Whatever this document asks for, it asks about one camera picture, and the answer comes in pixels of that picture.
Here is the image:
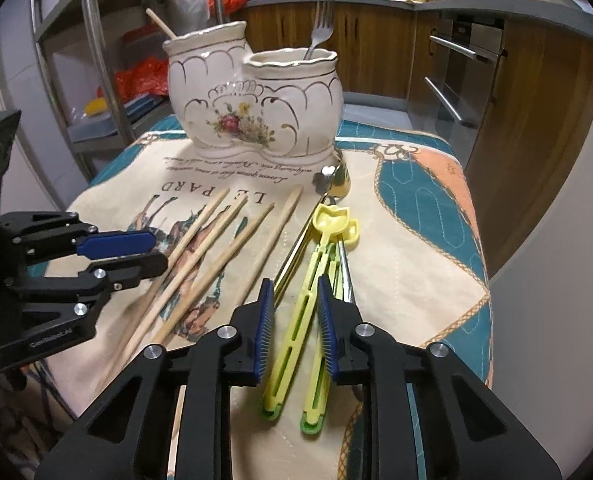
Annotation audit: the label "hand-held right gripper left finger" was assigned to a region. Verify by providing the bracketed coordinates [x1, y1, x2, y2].
[35, 277, 274, 480]

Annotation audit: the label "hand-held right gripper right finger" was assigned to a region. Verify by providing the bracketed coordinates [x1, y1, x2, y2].
[317, 275, 563, 480]

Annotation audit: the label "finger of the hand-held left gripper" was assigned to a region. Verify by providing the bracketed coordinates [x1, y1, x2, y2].
[12, 251, 169, 318]
[0, 210, 156, 262]

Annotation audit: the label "yellow green training chopsticks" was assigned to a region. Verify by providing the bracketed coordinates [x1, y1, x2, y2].
[262, 205, 361, 435]

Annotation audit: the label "gold metal spoon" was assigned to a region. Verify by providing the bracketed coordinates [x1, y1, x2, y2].
[274, 157, 352, 286]

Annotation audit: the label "white floral ceramic utensil holder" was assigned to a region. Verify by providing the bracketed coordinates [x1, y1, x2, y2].
[162, 21, 346, 160]

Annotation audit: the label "printed tablecloth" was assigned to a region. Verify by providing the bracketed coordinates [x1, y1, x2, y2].
[36, 115, 492, 480]

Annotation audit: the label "white plastic bag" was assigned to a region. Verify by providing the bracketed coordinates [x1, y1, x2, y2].
[169, 0, 217, 36]

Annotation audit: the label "metal shelf rack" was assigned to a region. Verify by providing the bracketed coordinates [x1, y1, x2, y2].
[26, 0, 237, 181]

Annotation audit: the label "wooden kitchen cabinets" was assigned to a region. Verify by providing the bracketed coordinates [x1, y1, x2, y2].
[236, 0, 593, 281]

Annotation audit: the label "silver metal fork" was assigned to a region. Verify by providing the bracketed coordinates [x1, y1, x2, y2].
[304, 0, 335, 61]

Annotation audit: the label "built-in oven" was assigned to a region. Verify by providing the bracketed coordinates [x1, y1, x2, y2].
[421, 10, 507, 151]

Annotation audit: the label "grey kitchen countertop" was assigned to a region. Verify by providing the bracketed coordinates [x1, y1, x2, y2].
[246, 0, 593, 46]

